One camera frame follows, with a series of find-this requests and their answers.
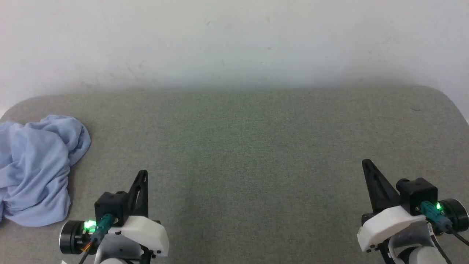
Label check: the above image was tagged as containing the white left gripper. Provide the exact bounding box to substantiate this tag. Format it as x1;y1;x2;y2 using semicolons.
106;169;170;258

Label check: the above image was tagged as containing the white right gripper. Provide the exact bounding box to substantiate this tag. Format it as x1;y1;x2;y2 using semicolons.
357;158;428;253

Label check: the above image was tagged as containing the light blue and white garment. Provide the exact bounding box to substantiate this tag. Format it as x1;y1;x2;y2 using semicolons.
0;114;92;227

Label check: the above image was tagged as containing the grey fabric sofa cushion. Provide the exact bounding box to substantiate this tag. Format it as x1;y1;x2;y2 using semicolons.
0;85;469;264

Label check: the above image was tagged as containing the left camera cable, green plug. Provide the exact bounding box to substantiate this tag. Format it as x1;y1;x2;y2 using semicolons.
78;214;115;264

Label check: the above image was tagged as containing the camera cable, green plug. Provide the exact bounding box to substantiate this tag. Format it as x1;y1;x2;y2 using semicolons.
78;214;115;264
419;201;469;247

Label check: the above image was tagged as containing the right camera cable, green plug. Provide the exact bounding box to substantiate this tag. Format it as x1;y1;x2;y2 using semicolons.
419;201;469;247

